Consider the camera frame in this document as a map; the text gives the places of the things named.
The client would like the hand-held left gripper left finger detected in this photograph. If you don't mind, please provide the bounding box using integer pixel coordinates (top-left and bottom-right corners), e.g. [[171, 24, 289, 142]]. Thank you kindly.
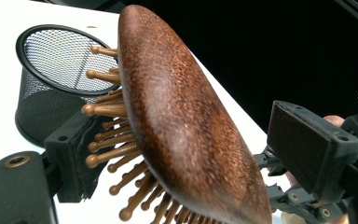
[[43, 108, 120, 203]]

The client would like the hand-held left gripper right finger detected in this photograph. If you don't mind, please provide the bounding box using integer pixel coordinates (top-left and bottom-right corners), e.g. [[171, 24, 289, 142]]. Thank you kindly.
[[267, 100, 358, 203]]

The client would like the black mesh pen cup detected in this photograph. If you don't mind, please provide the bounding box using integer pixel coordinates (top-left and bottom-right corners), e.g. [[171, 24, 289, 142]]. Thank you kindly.
[[14, 23, 120, 147]]

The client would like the brown wooden hairbrush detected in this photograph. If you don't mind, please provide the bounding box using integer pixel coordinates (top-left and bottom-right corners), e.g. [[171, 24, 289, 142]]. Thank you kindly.
[[81, 3, 273, 224]]

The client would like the white board sheet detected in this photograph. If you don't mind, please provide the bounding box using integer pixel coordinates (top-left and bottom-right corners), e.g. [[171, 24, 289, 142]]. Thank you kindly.
[[0, 0, 293, 224]]

